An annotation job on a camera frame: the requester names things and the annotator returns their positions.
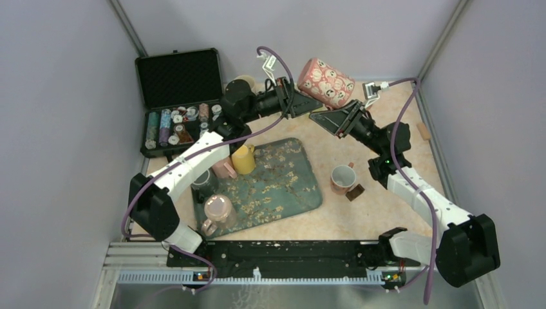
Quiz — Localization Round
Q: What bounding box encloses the black poker chip case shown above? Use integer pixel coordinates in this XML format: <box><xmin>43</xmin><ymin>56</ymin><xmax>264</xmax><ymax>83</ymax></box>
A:
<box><xmin>135</xmin><ymin>48</ymin><xmax>223</xmax><ymax>158</ymax></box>

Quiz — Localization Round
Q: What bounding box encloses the cream patterned mug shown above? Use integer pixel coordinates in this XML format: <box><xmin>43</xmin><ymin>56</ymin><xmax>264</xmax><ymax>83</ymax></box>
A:
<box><xmin>235</xmin><ymin>75</ymin><xmax>256</xmax><ymax>93</ymax></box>

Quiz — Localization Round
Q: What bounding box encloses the light wooden block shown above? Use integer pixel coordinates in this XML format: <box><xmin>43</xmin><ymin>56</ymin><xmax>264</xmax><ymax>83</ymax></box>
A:
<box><xmin>416</xmin><ymin>122</ymin><xmax>432</xmax><ymax>141</ymax></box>

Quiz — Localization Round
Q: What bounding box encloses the pink upside-down mug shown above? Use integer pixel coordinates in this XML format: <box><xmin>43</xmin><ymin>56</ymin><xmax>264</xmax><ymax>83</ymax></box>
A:
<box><xmin>212</xmin><ymin>156</ymin><xmax>238</xmax><ymax>179</ymax></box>

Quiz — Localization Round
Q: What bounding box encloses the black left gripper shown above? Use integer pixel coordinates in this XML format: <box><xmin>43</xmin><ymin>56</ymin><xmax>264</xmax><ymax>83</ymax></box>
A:
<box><xmin>241</xmin><ymin>76</ymin><xmax>323</xmax><ymax>124</ymax></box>

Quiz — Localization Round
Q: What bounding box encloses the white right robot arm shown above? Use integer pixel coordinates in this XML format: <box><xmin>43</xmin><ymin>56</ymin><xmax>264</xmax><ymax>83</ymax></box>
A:
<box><xmin>310</xmin><ymin>100</ymin><xmax>501</xmax><ymax>287</ymax></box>

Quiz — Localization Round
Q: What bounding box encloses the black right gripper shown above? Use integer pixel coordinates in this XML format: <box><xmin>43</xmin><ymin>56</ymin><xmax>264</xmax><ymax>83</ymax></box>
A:
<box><xmin>309</xmin><ymin>99</ymin><xmax>385</xmax><ymax>156</ymax></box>

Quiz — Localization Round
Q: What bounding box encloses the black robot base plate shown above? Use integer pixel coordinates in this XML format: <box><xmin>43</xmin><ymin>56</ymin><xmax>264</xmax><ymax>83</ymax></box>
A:
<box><xmin>167</xmin><ymin>240</ymin><xmax>420</xmax><ymax>279</ymax></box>

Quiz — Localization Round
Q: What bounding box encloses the terracotta upside-down mug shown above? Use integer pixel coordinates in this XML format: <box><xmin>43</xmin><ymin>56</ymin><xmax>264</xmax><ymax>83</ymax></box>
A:
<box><xmin>330</xmin><ymin>162</ymin><xmax>357</xmax><ymax>195</ymax></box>

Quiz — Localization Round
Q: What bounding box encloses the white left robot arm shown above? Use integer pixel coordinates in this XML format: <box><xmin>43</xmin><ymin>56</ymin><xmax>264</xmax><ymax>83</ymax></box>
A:
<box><xmin>124</xmin><ymin>77</ymin><xmax>323</xmax><ymax>266</ymax></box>

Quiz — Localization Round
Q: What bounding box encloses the yellow upside-down mug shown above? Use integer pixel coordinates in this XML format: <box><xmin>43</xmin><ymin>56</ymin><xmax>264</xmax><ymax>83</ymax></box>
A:
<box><xmin>231</xmin><ymin>145</ymin><xmax>256</xmax><ymax>175</ymax></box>

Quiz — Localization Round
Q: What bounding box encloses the dark brown wooden block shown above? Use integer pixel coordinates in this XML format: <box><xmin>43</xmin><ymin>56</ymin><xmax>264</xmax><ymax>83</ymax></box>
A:
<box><xmin>345</xmin><ymin>184</ymin><xmax>365</xmax><ymax>201</ymax></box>

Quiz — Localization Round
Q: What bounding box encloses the red-bottomed glass mug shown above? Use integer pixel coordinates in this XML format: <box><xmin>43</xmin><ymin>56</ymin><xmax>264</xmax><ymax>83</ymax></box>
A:
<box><xmin>297</xmin><ymin>57</ymin><xmax>355</xmax><ymax>109</ymax></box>

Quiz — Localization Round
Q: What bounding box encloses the black upside-down mug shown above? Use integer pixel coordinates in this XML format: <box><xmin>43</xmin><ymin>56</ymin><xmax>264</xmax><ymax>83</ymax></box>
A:
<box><xmin>191</xmin><ymin>169</ymin><xmax>219</xmax><ymax>203</ymax></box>

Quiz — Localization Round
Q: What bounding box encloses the teal floral serving tray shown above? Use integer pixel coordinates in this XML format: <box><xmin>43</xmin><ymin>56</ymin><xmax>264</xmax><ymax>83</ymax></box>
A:
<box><xmin>209</xmin><ymin>137</ymin><xmax>323</xmax><ymax>238</ymax></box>

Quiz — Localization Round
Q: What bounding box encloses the light pink glass mug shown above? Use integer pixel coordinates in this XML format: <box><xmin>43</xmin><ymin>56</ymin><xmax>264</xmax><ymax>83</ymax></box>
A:
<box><xmin>202</xmin><ymin>194</ymin><xmax>237</xmax><ymax>236</ymax></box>

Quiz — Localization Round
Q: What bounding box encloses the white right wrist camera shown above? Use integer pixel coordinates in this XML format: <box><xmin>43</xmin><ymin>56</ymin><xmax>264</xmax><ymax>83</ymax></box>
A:
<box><xmin>362</xmin><ymin>82</ymin><xmax>390</xmax><ymax>109</ymax></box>

